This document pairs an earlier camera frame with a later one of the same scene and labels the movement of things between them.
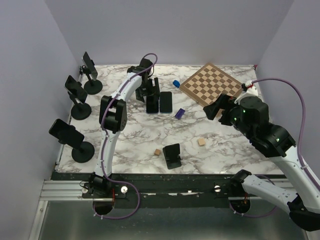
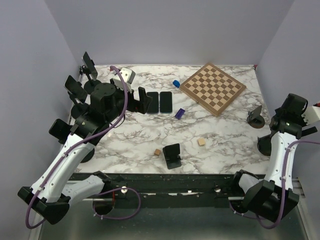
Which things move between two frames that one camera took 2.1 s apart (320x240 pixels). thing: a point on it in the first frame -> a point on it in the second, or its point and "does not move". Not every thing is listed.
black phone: (152, 104) does not move
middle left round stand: (80, 111) does not move
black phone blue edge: (166, 102) does not move
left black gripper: (153, 90) -> (137, 106)
